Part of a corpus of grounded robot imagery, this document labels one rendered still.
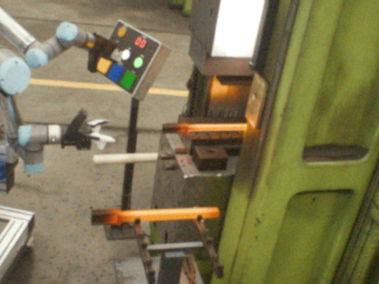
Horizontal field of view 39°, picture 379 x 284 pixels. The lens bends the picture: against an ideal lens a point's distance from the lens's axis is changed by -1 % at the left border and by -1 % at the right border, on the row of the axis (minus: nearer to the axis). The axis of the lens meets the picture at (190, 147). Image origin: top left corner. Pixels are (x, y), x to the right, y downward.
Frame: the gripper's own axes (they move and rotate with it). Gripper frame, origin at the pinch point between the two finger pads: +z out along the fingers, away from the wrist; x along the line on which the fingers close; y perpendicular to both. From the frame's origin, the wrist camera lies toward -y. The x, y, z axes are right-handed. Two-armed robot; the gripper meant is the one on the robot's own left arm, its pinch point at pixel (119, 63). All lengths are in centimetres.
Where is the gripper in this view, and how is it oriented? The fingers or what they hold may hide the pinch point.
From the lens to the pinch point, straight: 248.8
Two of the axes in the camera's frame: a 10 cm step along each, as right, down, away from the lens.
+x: -6.6, -4.6, 5.9
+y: 4.9, -8.6, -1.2
